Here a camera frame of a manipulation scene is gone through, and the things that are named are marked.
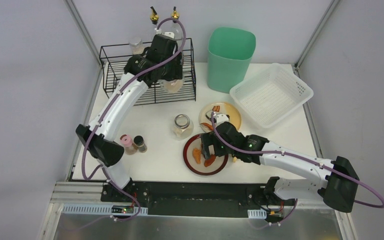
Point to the red rimmed plate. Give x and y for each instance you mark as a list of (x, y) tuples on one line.
[(199, 169)]

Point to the glass oil bottle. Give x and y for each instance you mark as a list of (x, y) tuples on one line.
[(176, 28), (154, 17)]

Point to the white plastic basket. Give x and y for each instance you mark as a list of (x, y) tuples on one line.
[(270, 95)]

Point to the fried chicken wing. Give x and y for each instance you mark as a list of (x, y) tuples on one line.
[(207, 125)]

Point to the black wire rack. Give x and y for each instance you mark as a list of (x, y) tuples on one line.
[(113, 59)]

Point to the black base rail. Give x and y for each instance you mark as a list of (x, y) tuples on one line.
[(193, 199)]

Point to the silver lid bead jar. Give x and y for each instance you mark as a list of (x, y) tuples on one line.
[(136, 45)]

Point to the glass rice jar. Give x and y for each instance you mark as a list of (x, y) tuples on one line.
[(182, 126), (171, 87)]

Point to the small orange food piece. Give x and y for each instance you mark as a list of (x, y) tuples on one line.
[(216, 108)]

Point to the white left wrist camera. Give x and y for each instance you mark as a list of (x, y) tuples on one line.
[(169, 34)]

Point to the black cap spice jar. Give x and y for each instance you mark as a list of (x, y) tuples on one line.
[(140, 144)]

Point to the brown fried piece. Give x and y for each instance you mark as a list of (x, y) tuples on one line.
[(208, 162)]

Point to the cream floral plate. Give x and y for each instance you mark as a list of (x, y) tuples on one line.
[(226, 108)]

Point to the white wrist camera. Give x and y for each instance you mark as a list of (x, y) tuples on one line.
[(169, 34), (219, 118)]

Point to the sushi roll piece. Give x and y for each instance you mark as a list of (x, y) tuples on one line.
[(209, 114)]

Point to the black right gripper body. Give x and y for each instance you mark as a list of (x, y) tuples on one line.
[(208, 142)]

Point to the pink cap spice jar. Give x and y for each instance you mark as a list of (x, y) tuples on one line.
[(128, 144)]

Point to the green trash bin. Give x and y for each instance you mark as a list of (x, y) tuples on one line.
[(230, 51)]

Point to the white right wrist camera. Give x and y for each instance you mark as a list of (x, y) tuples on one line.
[(219, 118)]

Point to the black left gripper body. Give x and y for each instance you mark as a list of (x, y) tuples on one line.
[(171, 74)]

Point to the orange fried nugget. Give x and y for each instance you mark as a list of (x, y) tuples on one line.
[(196, 153)]

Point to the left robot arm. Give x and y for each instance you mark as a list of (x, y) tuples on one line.
[(98, 136)]

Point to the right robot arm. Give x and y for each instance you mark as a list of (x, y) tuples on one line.
[(330, 181)]

